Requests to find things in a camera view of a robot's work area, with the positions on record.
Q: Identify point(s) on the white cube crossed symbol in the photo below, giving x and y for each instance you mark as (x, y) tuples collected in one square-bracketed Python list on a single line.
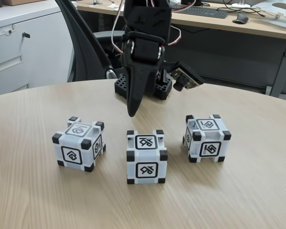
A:
[(146, 169)]

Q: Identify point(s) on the white cube striped hexagon symbol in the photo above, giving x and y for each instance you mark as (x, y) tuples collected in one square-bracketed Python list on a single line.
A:
[(209, 149)]

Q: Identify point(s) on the silver metal clamp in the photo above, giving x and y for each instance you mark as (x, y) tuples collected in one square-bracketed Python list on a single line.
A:
[(164, 75)]

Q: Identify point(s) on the black mesh office chair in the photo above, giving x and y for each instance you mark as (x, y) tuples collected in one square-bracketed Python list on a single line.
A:
[(85, 47)]

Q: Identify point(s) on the black desk device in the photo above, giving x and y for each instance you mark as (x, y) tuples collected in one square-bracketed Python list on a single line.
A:
[(190, 3)]

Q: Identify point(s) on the dark grey keyboard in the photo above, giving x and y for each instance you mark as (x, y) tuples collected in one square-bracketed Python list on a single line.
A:
[(205, 13)]

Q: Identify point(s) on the white drawer cabinet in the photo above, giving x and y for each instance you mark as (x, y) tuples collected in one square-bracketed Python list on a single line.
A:
[(45, 59)]

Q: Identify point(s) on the white cube house symbol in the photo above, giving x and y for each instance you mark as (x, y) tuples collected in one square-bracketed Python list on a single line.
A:
[(71, 156)]

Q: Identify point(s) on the dark grey computer mouse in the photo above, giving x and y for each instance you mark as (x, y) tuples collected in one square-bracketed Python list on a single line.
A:
[(240, 18)]

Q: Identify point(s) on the white round lamp base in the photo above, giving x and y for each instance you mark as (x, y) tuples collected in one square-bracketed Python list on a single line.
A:
[(240, 5)]

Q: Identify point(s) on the black cabinet key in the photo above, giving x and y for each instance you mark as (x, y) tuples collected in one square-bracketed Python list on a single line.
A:
[(26, 35)]

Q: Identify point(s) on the brown cardboard box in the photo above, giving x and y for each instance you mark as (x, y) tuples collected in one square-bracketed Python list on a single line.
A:
[(19, 2)]

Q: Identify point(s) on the silver laptop stand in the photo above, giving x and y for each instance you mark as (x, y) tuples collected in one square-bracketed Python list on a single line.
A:
[(283, 7)]

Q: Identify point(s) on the black gripper camera module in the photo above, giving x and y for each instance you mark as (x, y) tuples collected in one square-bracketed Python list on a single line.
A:
[(188, 76)]

